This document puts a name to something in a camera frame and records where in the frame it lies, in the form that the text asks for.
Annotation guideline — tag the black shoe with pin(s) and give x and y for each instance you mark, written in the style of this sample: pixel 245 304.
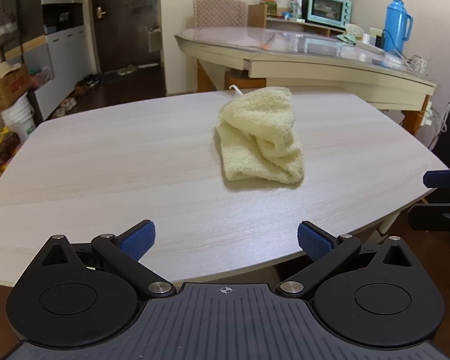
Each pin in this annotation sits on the black shoe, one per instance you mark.
pixel 92 81

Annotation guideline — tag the brown wooden box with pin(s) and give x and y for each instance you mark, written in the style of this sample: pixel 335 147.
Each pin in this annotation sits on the brown wooden box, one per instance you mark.
pixel 257 15

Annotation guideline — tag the printed cardboard box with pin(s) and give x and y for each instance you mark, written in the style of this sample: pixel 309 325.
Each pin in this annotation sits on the printed cardboard box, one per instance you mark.
pixel 7 90

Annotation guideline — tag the patterned pink chair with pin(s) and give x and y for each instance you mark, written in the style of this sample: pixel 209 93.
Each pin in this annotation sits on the patterned pink chair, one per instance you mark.
pixel 219 13

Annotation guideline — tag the wooden shelf riser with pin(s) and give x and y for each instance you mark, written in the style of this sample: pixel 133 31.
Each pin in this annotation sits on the wooden shelf riser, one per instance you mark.
pixel 303 22

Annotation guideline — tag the cream terry towel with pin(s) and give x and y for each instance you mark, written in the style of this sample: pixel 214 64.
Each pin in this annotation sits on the cream terry towel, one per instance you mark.
pixel 258 138

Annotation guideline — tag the white plastic bucket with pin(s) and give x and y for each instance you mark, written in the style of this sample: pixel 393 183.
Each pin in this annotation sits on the white plastic bucket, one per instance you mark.
pixel 18 120

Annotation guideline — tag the blue thermos jug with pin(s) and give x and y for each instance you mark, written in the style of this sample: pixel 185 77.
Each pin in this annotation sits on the blue thermos jug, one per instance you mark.
pixel 393 26

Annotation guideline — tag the grey hanging bag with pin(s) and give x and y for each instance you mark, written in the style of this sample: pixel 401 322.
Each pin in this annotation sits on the grey hanging bag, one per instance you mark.
pixel 5 22

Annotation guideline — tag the straw hat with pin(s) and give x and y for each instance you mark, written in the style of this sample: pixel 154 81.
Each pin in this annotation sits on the straw hat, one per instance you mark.
pixel 5 70

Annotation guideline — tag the red white packet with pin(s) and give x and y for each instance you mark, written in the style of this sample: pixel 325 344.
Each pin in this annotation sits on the red white packet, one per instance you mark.
pixel 296 7

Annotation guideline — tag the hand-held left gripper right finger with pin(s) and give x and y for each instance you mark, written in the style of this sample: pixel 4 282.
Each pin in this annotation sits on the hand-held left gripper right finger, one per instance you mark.
pixel 315 242

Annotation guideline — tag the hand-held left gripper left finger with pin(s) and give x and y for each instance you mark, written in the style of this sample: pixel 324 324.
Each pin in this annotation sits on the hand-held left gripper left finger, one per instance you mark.
pixel 140 240

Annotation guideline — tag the brown wooden stool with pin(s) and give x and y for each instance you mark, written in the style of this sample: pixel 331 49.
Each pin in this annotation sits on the brown wooden stool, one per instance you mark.
pixel 245 80

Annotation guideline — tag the teal toaster oven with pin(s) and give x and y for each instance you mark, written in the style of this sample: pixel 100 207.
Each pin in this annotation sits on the teal toaster oven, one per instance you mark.
pixel 328 7

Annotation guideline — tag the white pink shoe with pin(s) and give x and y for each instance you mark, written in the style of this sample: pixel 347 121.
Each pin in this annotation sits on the white pink shoe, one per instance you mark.
pixel 69 103
pixel 59 112

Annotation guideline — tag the dark wooden door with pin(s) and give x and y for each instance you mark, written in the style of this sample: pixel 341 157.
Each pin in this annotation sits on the dark wooden door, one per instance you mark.
pixel 127 26

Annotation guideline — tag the black power adapter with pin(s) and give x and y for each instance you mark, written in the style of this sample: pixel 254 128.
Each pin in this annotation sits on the black power adapter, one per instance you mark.
pixel 380 41

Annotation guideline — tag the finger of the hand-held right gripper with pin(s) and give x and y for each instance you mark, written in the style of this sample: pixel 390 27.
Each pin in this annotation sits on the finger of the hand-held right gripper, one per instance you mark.
pixel 435 219
pixel 444 178

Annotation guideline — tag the pale green bag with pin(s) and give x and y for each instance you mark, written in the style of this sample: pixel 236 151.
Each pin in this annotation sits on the pale green bag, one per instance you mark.
pixel 348 33

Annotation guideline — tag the grey white cabinet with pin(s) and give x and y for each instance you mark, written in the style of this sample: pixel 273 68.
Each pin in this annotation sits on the grey white cabinet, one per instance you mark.
pixel 56 45

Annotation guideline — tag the jar with orange lid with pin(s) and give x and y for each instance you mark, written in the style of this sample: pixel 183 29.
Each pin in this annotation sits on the jar with orange lid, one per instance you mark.
pixel 269 5

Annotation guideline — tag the pale slipper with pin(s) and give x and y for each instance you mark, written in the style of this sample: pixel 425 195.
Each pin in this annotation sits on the pale slipper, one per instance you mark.
pixel 122 71
pixel 131 68

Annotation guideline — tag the white power strip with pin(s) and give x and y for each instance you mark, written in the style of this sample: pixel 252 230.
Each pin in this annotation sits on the white power strip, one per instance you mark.
pixel 428 114

